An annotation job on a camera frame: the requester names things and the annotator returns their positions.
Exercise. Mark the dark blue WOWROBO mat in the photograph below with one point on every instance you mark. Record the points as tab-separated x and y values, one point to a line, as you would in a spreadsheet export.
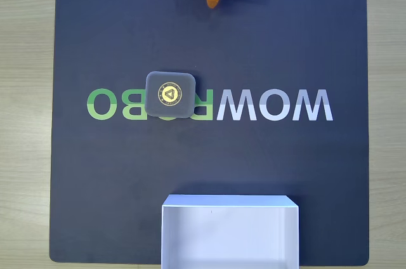
127	170

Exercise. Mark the grey square case gold logo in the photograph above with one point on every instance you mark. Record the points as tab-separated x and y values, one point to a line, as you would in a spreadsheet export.
158	107

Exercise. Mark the white cardboard box bin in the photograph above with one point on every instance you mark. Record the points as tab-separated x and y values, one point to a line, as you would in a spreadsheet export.
228	237

